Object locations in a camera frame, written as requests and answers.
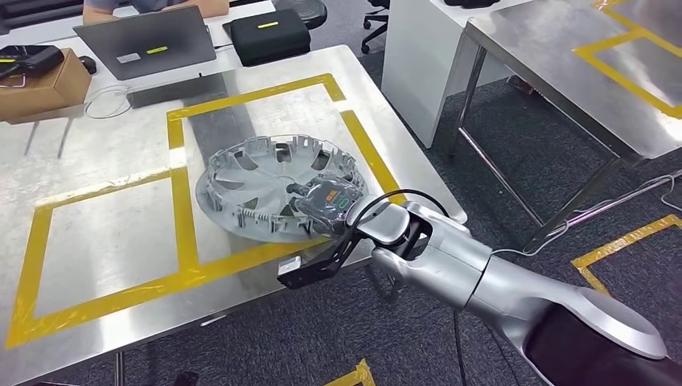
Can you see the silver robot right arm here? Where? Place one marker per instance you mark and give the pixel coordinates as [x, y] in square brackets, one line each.
[506, 287]

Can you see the person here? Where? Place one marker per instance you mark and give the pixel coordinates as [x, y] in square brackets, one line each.
[160, 6]

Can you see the black office chair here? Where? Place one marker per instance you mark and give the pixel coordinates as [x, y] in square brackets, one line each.
[375, 24]

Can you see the stainless steel workbench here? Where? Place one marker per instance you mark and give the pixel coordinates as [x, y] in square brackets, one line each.
[106, 224]

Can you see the black computer mouse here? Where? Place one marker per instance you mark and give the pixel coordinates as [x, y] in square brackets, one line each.
[88, 64]

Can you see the brown cardboard box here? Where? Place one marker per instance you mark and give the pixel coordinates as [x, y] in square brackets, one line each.
[48, 90]

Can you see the grey laptop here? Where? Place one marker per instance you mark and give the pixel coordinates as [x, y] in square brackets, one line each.
[144, 42]

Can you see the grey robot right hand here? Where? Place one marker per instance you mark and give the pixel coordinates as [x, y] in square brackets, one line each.
[327, 205]

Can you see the black round stool seat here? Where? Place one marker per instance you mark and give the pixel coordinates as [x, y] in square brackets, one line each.
[304, 11]

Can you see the white desk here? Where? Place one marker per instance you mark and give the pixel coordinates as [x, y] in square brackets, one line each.
[48, 34]
[421, 69]

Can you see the silver plastic wheel hubcap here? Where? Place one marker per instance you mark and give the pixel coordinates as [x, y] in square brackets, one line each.
[261, 186]

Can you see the black zip case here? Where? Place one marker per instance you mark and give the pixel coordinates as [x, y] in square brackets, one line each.
[471, 3]
[269, 37]

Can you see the stainless steel table frame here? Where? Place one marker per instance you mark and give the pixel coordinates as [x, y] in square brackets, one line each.
[549, 58]

